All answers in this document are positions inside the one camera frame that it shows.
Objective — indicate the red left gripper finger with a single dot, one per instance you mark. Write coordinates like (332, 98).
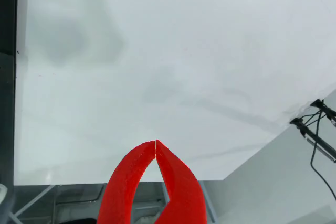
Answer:
(123, 182)

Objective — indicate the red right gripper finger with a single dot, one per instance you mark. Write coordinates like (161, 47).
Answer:
(183, 190)

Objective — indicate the grey metal table frame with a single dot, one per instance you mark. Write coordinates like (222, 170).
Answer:
(36, 200)

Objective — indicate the black aluminium rail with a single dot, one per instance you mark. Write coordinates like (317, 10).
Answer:
(8, 11)

